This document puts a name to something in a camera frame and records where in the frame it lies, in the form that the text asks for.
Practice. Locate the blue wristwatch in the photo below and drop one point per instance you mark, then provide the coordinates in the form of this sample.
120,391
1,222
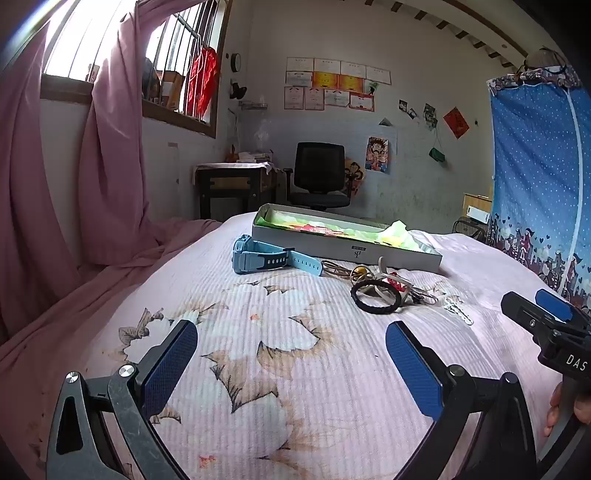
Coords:
258,254

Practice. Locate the long white box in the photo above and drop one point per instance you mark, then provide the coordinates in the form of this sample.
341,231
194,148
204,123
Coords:
478,213

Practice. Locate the person's right hand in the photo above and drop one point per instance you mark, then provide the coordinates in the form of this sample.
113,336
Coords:
553,410

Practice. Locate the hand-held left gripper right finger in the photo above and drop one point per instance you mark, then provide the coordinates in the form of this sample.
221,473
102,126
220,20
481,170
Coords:
411,369

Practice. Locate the small gold round trinket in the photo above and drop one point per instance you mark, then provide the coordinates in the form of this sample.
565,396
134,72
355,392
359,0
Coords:
359,272

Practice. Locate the white zigzag hair clip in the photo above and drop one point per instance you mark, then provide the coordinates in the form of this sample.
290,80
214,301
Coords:
457,311

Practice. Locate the red hanging garment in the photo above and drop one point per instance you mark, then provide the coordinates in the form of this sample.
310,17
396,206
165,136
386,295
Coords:
203,78

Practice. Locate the wall photo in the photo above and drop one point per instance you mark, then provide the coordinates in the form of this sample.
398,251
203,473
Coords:
407,108
430,115

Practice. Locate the cartoon wall poster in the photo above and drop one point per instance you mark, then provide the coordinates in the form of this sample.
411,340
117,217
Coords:
377,153

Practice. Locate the twisted silver bangle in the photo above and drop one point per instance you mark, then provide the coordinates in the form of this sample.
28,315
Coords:
339,273

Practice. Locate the pink floral bedsheet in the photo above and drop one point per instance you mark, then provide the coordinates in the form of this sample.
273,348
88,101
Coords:
277,323

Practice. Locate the orange paper cutout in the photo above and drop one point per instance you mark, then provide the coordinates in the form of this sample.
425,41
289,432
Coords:
354,177

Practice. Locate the blue printed wardrobe curtain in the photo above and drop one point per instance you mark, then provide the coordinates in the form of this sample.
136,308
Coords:
531,175

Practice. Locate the group of wall certificates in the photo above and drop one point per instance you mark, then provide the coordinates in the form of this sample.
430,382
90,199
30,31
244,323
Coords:
332,83

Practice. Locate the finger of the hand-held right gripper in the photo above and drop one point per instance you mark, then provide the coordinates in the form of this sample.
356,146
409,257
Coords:
521,311
554,304

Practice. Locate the black wall hanging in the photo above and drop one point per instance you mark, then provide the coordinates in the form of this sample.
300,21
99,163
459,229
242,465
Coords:
238,91

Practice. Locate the red diamond paper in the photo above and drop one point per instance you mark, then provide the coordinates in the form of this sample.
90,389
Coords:
456,122

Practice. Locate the brown cardboard carton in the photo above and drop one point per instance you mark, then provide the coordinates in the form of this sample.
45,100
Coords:
478,201

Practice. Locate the green hanging pouch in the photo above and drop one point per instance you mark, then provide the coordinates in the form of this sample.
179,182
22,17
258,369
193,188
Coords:
436,154

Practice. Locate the green printed cloth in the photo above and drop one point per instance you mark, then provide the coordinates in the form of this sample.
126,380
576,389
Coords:
397,235

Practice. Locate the round wall clock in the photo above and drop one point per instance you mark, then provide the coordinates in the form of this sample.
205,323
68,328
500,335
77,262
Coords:
236,62

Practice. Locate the cardboard box on windowsill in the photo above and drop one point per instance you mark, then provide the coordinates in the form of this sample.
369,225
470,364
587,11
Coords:
171,87

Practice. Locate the pink curtain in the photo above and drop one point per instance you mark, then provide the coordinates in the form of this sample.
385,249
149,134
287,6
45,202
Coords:
115,138
27,184

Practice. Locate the barred window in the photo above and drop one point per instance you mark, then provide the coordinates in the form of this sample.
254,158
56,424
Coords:
69,50

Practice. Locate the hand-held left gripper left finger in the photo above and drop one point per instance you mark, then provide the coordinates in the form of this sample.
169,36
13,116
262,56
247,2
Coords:
171,364

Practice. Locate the grey cardboard box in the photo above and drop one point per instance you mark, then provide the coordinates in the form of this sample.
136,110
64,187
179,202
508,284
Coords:
323,249

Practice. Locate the dark wooden desk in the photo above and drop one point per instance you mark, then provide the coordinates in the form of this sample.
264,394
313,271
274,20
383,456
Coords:
231,182

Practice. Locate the black office chair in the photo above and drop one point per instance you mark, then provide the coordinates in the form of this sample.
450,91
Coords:
319,166

